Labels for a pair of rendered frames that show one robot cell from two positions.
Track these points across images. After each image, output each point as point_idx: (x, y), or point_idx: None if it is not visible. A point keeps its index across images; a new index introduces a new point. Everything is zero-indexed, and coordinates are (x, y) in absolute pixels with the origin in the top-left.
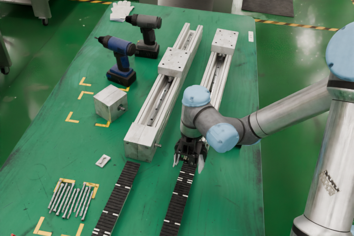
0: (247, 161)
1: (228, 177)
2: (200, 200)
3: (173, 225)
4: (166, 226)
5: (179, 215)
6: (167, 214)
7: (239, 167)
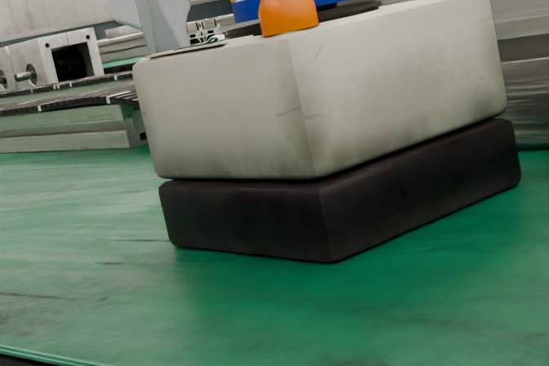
0: (9, 265)
1: (44, 210)
2: (73, 167)
3: (59, 100)
4: (74, 95)
5: (69, 99)
6: (107, 89)
7: (25, 239)
